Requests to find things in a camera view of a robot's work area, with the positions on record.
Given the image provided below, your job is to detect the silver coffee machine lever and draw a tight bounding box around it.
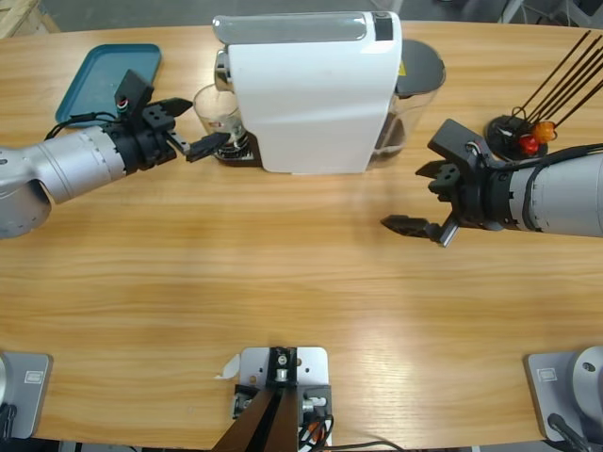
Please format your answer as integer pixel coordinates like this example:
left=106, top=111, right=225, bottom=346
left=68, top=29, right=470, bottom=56
left=212, top=11, right=377, bottom=44

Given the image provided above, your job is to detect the white background metal frame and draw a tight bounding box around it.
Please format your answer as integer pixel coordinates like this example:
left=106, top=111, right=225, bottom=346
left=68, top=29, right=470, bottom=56
left=498, top=0, right=603, bottom=27

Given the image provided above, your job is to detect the clear drinking glass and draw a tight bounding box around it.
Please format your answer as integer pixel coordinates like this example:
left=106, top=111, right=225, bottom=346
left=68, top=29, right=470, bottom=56
left=192, top=83, right=251, bottom=159

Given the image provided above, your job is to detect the wrist camera black cable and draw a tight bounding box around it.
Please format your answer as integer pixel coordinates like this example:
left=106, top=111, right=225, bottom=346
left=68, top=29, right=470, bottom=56
left=44, top=110, right=122, bottom=141
left=487, top=143, right=603, bottom=171

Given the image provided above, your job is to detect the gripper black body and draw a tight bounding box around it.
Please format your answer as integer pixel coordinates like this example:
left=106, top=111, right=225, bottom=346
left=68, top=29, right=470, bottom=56
left=108, top=120, right=190, bottom=174
left=429, top=159, right=513, bottom=233

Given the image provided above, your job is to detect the black capsule holder with rods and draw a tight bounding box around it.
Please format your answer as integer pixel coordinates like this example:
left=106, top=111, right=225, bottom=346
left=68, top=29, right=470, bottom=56
left=486, top=30, right=603, bottom=159

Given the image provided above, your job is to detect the black base cable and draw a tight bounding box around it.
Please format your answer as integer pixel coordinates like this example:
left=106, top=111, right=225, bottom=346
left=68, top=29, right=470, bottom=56
left=0, top=402, right=19, bottom=440
left=546, top=412, right=595, bottom=452

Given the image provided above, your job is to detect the white capsule coffee machine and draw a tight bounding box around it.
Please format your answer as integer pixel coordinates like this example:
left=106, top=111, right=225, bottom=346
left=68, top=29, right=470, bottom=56
left=210, top=9, right=404, bottom=176

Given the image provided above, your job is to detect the white paper scrap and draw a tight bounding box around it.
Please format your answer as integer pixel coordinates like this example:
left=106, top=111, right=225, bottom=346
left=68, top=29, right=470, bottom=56
left=214, top=353, right=242, bottom=380

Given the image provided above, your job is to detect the metal drip tray grate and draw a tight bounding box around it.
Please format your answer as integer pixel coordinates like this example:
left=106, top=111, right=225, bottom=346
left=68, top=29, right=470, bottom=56
left=210, top=131, right=263, bottom=169

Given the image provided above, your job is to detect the wooden pallet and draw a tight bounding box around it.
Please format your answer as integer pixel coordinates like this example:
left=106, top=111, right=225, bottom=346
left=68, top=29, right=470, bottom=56
left=0, top=0, right=61, bottom=40

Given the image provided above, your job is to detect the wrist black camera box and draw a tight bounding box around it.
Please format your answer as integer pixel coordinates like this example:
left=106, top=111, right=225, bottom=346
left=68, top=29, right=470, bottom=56
left=426, top=119, right=495, bottom=167
left=114, top=69, right=156, bottom=126

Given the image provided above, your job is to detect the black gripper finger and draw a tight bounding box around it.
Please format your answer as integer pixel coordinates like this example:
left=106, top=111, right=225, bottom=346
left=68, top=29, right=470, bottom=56
left=142, top=97, right=194, bottom=132
left=380, top=214, right=461, bottom=249
left=415, top=159, right=462, bottom=184
left=186, top=131, right=233, bottom=164

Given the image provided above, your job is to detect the clear water tank black lid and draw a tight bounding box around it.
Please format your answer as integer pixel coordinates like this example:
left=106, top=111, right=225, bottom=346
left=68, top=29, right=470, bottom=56
left=367, top=39, right=447, bottom=170

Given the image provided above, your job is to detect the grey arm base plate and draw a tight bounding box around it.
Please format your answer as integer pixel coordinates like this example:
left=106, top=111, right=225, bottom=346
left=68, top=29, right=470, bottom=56
left=0, top=350, right=55, bottom=440
left=524, top=345, right=603, bottom=444

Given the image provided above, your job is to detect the teal plastic tray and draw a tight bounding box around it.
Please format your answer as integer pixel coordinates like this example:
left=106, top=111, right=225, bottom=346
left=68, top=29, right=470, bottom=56
left=55, top=42, right=163, bottom=124

